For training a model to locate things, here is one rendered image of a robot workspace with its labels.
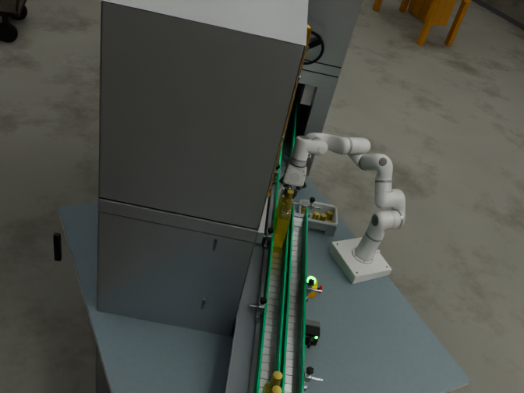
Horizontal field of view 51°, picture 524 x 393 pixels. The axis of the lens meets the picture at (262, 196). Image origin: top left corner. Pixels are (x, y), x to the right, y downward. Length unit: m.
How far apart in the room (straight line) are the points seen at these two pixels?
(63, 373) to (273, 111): 2.05
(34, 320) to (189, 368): 1.36
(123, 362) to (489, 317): 2.76
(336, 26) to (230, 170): 1.67
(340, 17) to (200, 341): 1.97
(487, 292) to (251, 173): 2.94
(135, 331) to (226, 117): 1.12
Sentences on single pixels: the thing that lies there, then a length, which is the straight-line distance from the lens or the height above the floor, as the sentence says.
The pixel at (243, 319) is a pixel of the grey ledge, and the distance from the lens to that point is 2.42.
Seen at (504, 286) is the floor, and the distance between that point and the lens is 4.66.
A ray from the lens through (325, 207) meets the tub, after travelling 3.21.
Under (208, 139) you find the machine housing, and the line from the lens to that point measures 1.84.
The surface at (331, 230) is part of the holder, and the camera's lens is 3.11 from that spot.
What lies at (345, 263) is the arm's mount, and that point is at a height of 0.81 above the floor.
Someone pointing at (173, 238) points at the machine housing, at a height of 1.27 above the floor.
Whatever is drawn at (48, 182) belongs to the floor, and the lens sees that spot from 4.43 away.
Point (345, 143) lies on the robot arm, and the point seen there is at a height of 1.42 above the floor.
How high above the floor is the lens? 2.75
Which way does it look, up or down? 38 degrees down
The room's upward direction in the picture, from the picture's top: 14 degrees clockwise
